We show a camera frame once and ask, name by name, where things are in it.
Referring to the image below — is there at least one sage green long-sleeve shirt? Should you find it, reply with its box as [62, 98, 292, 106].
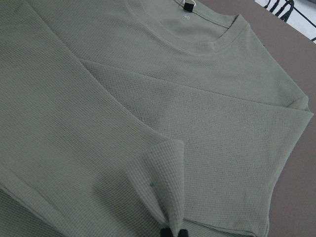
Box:
[0, 0, 313, 237]

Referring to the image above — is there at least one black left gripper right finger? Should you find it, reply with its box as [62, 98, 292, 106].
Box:
[178, 229, 189, 237]

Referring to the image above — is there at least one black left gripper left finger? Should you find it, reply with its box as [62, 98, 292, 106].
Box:
[160, 228, 173, 237]

